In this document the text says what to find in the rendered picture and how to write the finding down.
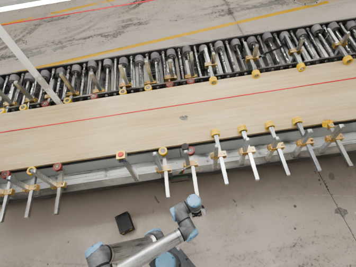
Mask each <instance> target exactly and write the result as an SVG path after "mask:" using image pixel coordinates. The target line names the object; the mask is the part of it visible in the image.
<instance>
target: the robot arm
mask: <svg viewBox="0 0 356 267"><path fill-rule="evenodd" d="M205 210H206V209H205V207H204V206H203V205H202V203H201V199H200V197H199V196H198V195H196V194H191V195H189V196H188V198H187V199H186V200H184V201H182V202H180V203H179V204H177V205H175V206H174V207H172V208H171V209H170V212H171V215H172V217H173V219H174V221H175V222H177V223H178V225H179V228H177V229H176V230H174V231H172V232H171V233H169V234H167V235H165V236H164V234H163V232H162V231H161V229H159V228H155V229H152V230H150V231H148V232H147V233H146V234H145V235H144V237H143V238H138V239H133V240H129V241H124V242H118V243H113V244H108V245H103V243H102V242H98V243H96V244H94V245H92V246H90V247H89V248H88V249H87V250H86V251H85V257H86V260H87V264H88V267H141V266H143V265H145V264H146V263H148V262H150V261H151V260H154V261H155V265H156V267H181V261H180V259H179V257H178V256H177V255H176V254H174V253H172V251H171V249H172V248H174V247H175V246H177V245H179V244H181V243H182V242H185V241H187V242H189V241H191V240H193V239H194V238H195V237H196V236H197V235H198V231H197V228H196V227H195V225H194V223H193V222H192V220H191V218H190V214H191V213H192V217H197V216H198V217H201V216H202V213H201V212H203V213H204V215H205V214H206V212H205ZM119 260H121V261H120V262H118V263H114V262H116V261H119ZM110 263H111V264H110Z"/></svg>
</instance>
